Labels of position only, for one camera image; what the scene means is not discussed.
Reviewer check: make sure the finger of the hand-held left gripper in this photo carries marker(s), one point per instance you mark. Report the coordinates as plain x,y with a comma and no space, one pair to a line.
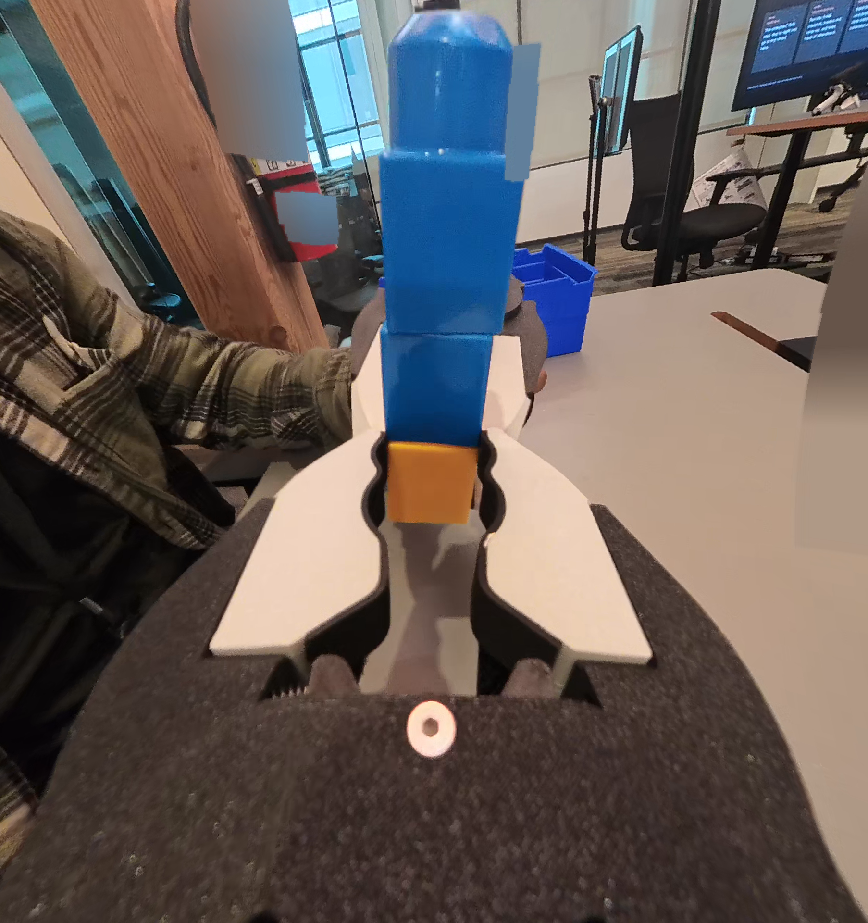
506,389
369,389

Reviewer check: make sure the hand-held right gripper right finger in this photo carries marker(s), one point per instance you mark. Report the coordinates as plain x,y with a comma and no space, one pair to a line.
556,570

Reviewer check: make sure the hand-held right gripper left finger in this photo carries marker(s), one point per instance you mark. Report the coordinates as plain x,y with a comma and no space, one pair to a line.
311,570

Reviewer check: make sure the blue plastic bin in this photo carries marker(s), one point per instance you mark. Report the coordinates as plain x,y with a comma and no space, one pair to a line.
564,317

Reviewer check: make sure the blue toy block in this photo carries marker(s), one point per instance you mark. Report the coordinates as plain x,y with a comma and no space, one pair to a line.
448,238
434,389

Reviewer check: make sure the yellow toy block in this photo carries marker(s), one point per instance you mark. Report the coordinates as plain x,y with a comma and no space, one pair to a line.
430,483

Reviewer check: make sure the person's left forearm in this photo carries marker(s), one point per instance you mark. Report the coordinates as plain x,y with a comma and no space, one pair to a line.
261,389

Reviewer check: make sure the black office chair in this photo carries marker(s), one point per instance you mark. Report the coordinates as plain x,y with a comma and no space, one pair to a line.
715,220

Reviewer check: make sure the printed paper leaflet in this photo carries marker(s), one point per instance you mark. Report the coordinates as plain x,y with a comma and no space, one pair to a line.
737,180

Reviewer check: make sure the dark panel on tripod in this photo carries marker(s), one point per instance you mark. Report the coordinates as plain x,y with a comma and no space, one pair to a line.
618,94

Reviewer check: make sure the wooden pillar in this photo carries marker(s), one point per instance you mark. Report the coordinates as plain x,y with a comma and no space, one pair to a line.
153,144

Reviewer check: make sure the wooden top desk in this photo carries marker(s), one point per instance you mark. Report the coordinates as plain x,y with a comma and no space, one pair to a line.
802,128

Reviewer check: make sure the red and black wall case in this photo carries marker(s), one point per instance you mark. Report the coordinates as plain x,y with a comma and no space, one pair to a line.
268,216

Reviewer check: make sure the black frame post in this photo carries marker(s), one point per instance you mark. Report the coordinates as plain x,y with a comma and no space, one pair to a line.
686,144

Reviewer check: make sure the wall display screen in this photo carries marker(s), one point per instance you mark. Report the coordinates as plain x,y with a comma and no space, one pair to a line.
802,43

